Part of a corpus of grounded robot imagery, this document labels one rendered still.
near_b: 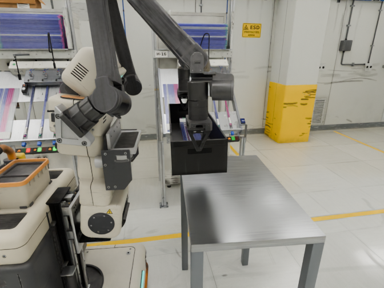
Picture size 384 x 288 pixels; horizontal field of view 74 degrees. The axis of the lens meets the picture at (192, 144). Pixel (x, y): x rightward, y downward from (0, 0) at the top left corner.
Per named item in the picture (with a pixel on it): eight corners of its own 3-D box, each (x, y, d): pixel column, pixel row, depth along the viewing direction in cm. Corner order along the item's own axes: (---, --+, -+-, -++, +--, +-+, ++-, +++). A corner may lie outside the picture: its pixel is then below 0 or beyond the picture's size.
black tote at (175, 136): (169, 125, 132) (168, 103, 128) (202, 123, 133) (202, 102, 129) (172, 176, 78) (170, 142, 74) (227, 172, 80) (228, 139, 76)
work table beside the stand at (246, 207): (191, 396, 108) (191, 245, 80) (182, 266, 173) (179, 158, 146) (293, 383, 112) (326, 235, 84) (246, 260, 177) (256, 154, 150)
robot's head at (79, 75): (55, 79, 82) (82, 42, 80) (76, 73, 102) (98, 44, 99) (92, 108, 87) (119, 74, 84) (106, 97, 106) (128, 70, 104)
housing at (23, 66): (74, 78, 236) (69, 67, 223) (16, 79, 228) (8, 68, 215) (75, 71, 239) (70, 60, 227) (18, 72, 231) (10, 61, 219)
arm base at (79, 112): (72, 106, 81) (56, 115, 70) (91, 90, 80) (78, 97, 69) (91, 127, 84) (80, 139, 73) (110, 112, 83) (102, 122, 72)
